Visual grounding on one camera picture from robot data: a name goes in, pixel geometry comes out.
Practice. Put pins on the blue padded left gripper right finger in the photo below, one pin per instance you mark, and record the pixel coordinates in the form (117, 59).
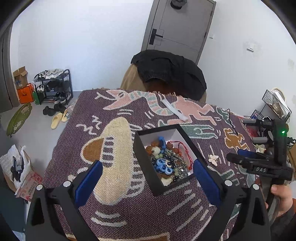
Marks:
(208, 184)

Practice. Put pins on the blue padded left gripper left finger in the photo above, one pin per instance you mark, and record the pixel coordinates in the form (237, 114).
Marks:
(85, 182)

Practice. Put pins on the white butterfly hair clip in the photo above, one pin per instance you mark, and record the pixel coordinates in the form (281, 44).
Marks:
(213, 159)

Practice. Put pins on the blue flower bead ornament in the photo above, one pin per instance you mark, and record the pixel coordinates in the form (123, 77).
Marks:
(163, 166)

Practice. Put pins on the black jewelry box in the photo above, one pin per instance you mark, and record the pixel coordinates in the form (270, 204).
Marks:
(170, 143)

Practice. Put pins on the person's right hand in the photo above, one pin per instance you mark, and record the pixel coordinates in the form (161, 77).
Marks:
(285, 201)

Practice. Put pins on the purple patterned woven blanket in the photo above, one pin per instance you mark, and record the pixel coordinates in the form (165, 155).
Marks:
(134, 165)

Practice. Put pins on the open box with packing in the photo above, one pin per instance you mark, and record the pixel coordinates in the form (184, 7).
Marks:
(19, 173)

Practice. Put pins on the yellow slipper right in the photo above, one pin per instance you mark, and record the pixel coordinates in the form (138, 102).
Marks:
(66, 115)

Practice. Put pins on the yellow slipper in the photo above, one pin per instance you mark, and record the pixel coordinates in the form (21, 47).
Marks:
(56, 120)
(66, 115)

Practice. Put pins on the yellow slipper left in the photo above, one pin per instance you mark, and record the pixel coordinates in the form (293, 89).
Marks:
(56, 120)

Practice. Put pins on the black slippers pair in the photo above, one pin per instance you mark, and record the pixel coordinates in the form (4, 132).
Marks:
(58, 108)

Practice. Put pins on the white fabric strip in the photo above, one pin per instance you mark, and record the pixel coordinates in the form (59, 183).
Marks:
(174, 110)

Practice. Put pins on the green leaf-shaped mat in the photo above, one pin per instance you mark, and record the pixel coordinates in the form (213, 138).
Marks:
(18, 119)

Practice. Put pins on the black shoe rack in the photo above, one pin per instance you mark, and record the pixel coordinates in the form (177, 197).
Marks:
(53, 86)

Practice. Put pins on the orange box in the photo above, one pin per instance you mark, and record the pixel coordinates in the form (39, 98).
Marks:
(25, 94)

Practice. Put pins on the tan chair back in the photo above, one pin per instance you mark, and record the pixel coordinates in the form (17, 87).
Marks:
(132, 81)

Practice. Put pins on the brown cardboard box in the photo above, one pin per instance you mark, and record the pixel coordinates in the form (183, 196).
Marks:
(20, 77)

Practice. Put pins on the black knitted garment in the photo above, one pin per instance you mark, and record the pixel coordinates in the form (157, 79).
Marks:
(170, 72)

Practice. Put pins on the grey door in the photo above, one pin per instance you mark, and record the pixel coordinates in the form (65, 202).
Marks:
(184, 31)

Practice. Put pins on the grey cap on door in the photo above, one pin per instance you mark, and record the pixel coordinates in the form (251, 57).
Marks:
(178, 4)

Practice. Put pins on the black wire basket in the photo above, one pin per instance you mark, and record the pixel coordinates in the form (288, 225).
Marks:
(275, 99)

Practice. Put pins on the black door handle lock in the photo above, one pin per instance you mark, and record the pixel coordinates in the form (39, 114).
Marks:
(153, 36)

